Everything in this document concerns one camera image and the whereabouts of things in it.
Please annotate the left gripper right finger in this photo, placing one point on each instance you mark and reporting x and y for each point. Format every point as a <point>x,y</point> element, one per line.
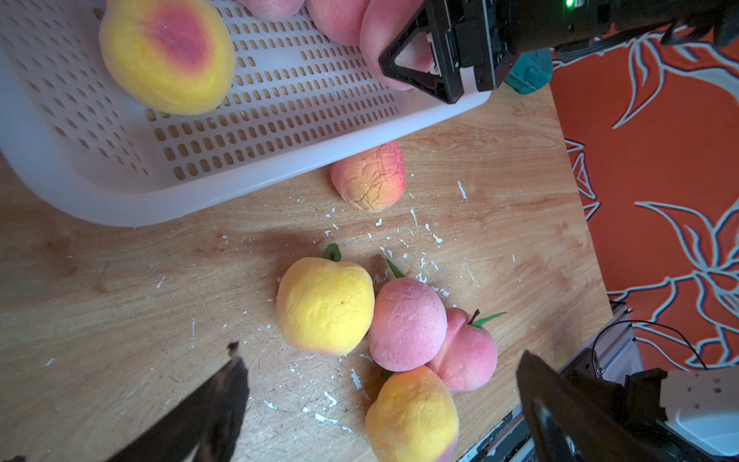
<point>561,419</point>

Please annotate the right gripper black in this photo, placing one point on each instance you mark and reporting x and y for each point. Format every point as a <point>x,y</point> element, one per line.
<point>490,36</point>

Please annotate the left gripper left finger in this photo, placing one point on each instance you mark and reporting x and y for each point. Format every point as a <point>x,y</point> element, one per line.
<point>205,426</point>

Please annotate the pink peach with leaf lower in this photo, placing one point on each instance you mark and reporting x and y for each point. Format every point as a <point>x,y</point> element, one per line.
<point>468,358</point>

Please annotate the yellow red peach front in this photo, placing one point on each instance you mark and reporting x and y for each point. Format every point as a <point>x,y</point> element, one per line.
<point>414,418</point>

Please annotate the pink peach front with leaf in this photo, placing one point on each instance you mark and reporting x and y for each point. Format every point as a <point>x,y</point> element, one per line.
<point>273,10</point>

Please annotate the pink plastic perforated basket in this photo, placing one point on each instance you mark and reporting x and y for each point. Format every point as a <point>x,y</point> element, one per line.
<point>87,148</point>

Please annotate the orange pink peach near basket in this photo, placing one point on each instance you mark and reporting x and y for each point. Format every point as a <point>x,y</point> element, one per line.
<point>373,180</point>

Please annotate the green plastic tool case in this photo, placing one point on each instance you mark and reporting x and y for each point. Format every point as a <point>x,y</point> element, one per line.
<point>531,72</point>

